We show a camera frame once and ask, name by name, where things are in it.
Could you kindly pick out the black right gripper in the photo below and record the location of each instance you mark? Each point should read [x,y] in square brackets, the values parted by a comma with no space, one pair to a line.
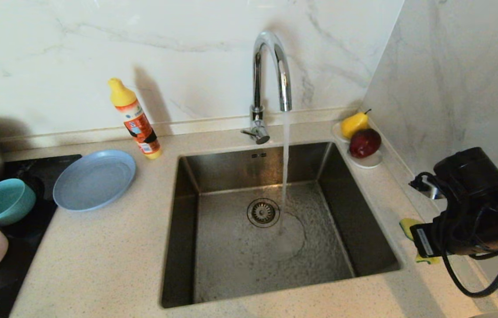
[465,229]

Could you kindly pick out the yellow fish-shaped sponge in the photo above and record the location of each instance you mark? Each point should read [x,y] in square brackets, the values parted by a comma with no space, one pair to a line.
[405,225]

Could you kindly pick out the chrome gooseneck faucet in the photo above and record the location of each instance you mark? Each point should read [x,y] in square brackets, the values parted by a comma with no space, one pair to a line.
[256,86]

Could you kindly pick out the orange yellow-capped detergent bottle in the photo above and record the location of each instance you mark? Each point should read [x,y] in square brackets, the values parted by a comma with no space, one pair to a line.
[136,122]

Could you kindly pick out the blue plate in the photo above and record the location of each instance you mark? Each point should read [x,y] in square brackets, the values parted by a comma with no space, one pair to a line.
[94,181]

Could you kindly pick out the teal bowl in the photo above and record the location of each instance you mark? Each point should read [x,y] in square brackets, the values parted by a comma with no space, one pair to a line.
[4,201]

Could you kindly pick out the stainless steel sink basin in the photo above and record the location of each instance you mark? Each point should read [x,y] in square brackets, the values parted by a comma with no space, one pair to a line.
[231,265]

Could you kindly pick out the small white fruit dish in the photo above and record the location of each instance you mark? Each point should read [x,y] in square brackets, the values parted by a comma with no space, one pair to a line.
[368,162]

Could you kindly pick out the dark red apple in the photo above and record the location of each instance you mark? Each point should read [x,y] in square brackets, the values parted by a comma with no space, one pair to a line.
[364,142]

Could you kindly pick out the yellow pear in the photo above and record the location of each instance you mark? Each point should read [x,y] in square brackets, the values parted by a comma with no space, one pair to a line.
[353,125]

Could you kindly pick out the round metal drain strainer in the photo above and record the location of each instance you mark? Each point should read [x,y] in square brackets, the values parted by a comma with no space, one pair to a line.
[262,212]

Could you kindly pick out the black frying pan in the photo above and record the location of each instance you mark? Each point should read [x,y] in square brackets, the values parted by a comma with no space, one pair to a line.
[39,185]

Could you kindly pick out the black induction cooktop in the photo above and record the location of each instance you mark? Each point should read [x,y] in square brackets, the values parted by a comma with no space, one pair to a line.
[19,247]

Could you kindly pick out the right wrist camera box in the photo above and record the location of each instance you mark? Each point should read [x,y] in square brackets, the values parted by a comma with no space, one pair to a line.
[432,187]

